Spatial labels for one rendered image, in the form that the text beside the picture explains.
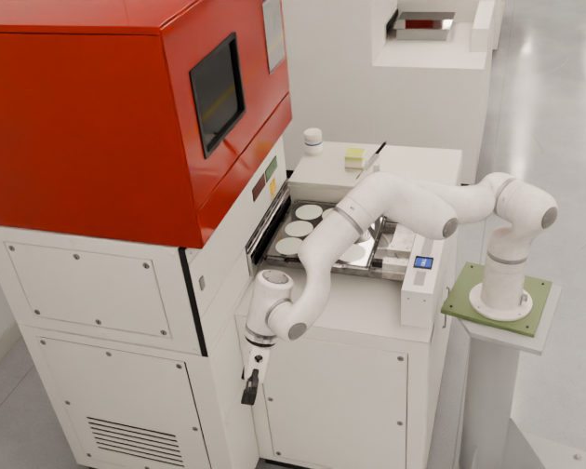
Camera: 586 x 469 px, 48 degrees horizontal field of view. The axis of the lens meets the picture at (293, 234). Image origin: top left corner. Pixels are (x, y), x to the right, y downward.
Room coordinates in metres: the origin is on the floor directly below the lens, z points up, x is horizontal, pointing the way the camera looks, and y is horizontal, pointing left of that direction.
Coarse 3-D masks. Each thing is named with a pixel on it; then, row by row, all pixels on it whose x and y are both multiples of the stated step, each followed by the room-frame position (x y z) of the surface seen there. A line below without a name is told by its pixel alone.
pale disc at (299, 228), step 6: (294, 222) 2.02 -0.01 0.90; (300, 222) 2.01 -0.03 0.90; (306, 222) 2.01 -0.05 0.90; (288, 228) 1.99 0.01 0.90; (294, 228) 1.98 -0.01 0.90; (300, 228) 1.98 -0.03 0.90; (306, 228) 1.97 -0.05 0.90; (312, 228) 1.97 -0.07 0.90; (294, 234) 1.94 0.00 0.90; (300, 234) 1.94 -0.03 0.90
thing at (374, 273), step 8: (272, 264) 1.88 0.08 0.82; (280, 264) 1.87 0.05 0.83; (288, 264) 1.86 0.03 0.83; (296, 264) 1.85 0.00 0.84; (336, 272) 1.80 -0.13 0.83; (344, 272) 1.79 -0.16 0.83; (352, 272) 1.78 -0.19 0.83; (360, 272) 1.77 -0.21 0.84; (368, 272) 1.76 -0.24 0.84; (376, 272) 1.75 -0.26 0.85; (400, 280) 1.72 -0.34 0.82
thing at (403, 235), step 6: (396, 228) 1.95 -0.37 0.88; (402, 228) 1.94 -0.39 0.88; (396, 234) 1.91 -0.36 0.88; (402, 234) 1.90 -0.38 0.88; (408, 234) 1.90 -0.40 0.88; (414, 234) 1.89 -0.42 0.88; (396, 240) 1.87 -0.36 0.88; (402, 240) 1.87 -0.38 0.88; (408, 240) 1.86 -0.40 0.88; (396, 258) 1.77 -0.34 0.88; (402, 258) 1.77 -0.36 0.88; (408, 258) 1.76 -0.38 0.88; (384, 270) 1.71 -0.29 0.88; (384, 276) 1.70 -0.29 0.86; (390, 276) 1.70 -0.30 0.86; (396, 276) 1.69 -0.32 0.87; (402, 276) 1.68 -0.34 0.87
